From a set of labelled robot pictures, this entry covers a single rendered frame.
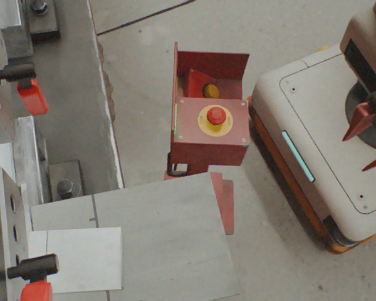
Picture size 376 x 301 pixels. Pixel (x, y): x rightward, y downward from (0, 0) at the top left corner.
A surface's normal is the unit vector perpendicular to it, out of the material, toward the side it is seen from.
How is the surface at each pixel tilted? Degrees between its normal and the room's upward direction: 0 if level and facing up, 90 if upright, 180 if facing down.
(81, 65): 0
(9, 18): 0
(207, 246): 0
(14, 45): 90
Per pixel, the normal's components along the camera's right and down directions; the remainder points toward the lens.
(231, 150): -0.03, 0.92
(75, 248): 0.04, -0.38
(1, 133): 0.22, 0.91
